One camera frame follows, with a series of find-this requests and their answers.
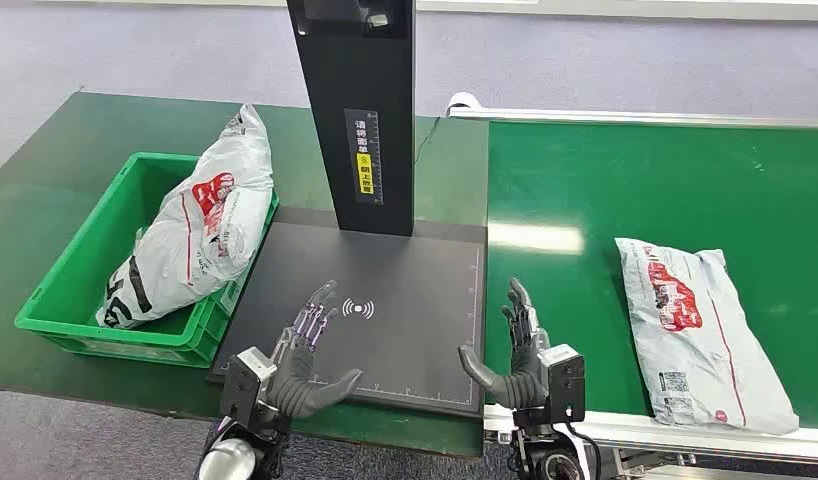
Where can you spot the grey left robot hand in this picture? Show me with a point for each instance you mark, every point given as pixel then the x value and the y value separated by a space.
pixel 296 384

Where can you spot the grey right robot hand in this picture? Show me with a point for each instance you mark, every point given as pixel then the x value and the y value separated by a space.
pixel 525 387

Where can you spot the white courier package red logo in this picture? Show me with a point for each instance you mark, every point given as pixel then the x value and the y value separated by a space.
pixel 700 331

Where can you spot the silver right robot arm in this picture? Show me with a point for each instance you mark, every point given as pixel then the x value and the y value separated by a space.
pixel 555 464

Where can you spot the black inbound scanner machine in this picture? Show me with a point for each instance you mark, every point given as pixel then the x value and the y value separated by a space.
pixel 396 285

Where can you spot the large white courier package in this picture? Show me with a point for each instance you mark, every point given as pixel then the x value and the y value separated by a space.
pixel 204 225

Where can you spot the green conveyor belt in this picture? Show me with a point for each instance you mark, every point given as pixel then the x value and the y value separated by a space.
pixel 581 185

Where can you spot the white conveyor end cap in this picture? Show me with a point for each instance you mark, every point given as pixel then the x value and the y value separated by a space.
pixel 460 102

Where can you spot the black yellow label sticker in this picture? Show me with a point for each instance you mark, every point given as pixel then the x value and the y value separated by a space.
pixel 364 159

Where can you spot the green plastic crate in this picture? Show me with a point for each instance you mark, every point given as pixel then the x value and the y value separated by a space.
pixel 71 291

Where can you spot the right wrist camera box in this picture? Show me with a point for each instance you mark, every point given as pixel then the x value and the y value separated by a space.
pixel 564 384

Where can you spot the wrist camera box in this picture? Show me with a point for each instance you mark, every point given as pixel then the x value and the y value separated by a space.
pixel 243 387
pixel 564 384

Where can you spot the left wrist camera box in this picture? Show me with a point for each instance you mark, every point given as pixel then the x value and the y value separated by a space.
pixel 243 387

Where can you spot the aluminium conveyor frame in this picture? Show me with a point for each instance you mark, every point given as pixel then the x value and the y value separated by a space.
pixel 647 430

